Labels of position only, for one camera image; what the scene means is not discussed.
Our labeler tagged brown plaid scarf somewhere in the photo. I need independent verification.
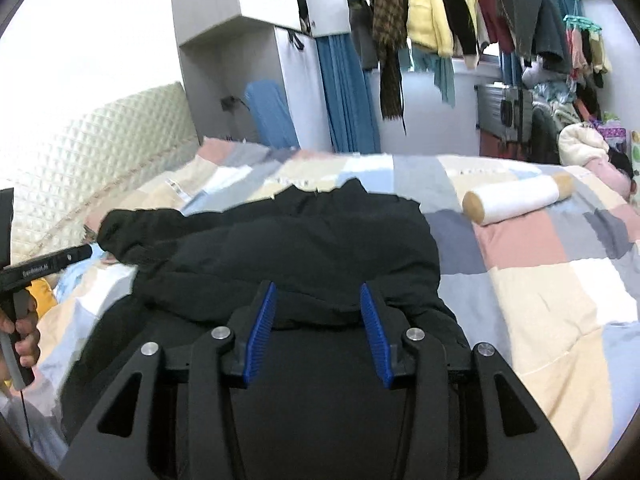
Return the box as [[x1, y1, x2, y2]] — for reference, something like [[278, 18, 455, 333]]
[[370, 0, 409, 122]]

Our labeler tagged silver radiator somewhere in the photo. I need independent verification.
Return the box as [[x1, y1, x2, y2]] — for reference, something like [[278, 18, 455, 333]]
[[475, 82, 534, 158]]

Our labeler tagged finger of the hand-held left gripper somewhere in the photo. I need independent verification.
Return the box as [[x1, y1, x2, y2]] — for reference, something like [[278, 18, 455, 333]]
[[49, 243, 94, 274]]

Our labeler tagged black hanging garment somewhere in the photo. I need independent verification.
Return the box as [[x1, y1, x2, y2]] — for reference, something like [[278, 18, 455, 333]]
[[430, 0, 480, 57]]

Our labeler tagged green clip hanger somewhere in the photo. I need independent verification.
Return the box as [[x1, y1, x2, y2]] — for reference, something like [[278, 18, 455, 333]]
[[564, 0, 604, 32]]

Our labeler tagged blue padded board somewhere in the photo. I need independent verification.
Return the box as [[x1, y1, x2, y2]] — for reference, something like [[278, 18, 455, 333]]
[[244, 80, 301, 150]]

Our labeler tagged dark grey hanging garment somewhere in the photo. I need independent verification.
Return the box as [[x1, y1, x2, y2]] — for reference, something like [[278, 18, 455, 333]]
[[349, 0, 382, 72]]

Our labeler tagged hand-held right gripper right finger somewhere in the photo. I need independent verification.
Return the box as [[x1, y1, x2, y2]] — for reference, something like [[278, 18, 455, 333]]
[[360, 282, 582, 480]]

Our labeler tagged blue curtain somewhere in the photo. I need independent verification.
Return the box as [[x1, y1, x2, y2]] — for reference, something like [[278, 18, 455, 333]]
[[316, 32, 382, 156]]

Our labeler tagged pastel patchwork quilt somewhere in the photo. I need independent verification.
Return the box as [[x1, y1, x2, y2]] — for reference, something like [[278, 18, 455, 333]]
[[0, 137, 640, 480]]

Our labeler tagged teal hanging cloth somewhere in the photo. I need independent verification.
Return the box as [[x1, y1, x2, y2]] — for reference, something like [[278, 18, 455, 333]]
[[432, 54, 457, 109]]

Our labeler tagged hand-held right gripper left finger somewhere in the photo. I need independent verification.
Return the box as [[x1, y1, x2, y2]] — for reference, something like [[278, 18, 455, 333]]
[[57, 280, 279, 480]]

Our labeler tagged pink garment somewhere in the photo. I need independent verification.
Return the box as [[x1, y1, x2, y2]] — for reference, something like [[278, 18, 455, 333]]
[[585, 156, 639, 197]]

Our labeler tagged yellow cloth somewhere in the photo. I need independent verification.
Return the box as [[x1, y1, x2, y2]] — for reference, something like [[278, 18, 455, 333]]
[[29, 279, 59, 318]]

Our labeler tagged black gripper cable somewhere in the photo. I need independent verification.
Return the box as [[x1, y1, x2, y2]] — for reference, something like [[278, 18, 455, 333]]
[[20, 389, 34, 453]]

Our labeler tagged cream fleece garment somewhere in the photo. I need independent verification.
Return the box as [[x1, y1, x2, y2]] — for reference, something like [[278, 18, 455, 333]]
[[558, 122, 611, 167]]

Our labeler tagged red hanging garment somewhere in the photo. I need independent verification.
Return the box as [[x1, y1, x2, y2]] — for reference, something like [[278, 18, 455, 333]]
[[477, 0, 516, 56]]

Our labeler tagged black jacket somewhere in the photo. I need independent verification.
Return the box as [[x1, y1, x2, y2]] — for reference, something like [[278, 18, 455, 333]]
[[59, 177, 472, 443]]

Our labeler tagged white bolster pillow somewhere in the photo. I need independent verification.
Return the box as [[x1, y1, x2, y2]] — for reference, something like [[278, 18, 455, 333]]
[[461, 172, 576, 226]]

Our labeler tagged cream quilted headboard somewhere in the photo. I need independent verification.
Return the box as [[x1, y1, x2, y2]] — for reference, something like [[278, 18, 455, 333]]
[[0, 81, 202, 263]]

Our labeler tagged white wardrobe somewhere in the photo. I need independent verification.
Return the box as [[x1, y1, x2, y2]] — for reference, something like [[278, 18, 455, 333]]
[[170, 0, 352, 153]]

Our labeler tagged yellow hanging jacket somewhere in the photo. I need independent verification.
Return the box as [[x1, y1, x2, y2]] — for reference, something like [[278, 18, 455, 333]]
[[406, 0, 482, 59]]

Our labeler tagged person's left hand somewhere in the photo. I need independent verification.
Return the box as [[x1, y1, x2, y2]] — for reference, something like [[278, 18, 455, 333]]
[[0, 304, 42, 369]]

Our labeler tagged grey hanging coat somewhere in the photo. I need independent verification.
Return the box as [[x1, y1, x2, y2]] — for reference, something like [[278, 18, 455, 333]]
[[492, 0, 572, 74]]

